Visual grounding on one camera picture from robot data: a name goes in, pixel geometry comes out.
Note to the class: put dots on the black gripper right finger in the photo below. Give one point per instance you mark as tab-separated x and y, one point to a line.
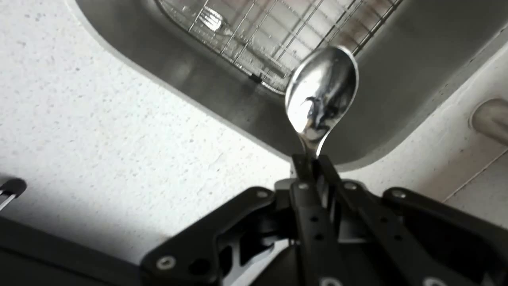
382	239

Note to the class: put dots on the stainless steel sink basin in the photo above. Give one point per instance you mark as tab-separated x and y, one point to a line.
212	89

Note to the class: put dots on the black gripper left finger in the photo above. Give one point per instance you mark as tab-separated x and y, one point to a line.
311	239

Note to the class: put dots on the silver fork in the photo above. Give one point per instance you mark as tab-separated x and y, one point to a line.
212	18

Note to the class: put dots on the silver spoon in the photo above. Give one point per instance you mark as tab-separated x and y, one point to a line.
320	88

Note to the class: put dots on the small round sink deck cap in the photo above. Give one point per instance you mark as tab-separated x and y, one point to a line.
493	120

